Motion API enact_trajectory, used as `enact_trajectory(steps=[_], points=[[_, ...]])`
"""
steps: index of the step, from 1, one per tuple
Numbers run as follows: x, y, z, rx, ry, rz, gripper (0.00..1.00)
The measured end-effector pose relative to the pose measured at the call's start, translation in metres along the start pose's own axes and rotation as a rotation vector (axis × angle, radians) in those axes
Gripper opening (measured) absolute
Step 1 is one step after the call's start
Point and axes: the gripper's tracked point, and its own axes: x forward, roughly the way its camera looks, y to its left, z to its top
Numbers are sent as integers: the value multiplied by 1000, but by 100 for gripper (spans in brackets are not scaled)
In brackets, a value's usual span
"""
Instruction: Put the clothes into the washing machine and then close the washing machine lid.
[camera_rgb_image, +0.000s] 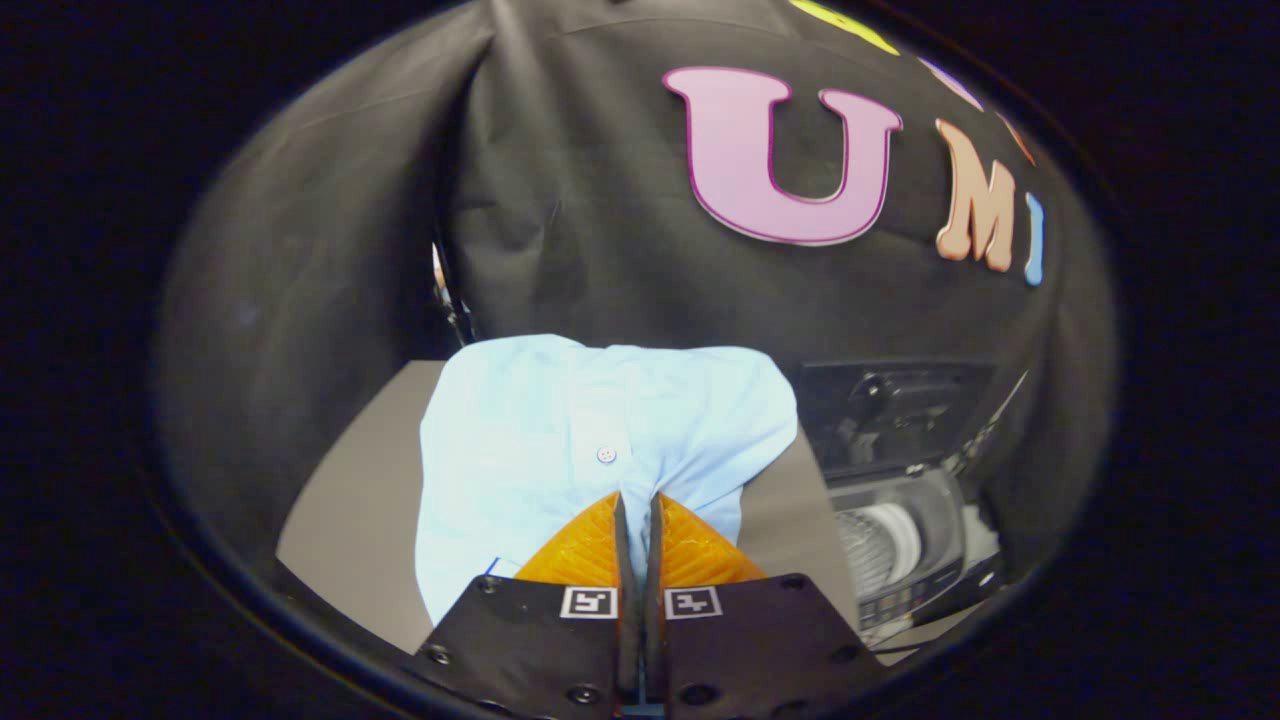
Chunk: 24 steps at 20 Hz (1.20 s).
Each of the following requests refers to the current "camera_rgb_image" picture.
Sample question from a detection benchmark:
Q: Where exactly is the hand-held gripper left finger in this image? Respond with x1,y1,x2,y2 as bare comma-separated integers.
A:
405,490,642,720

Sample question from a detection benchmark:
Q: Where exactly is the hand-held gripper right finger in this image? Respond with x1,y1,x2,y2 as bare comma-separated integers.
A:
645,490,891,720

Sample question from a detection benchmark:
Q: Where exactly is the light blue shirt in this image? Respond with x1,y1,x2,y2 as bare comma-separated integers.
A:
415,334,800,627

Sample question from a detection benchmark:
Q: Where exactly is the grey washing machine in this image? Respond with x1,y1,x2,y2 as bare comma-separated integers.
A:
825,465,1006,653

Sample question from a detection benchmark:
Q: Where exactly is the black backdrop cloth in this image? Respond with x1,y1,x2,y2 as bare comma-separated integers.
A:
150,0,1116,601

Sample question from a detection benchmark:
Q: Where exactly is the beige cabinet with dark frame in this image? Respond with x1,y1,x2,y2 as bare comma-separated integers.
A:
275,360,863,657

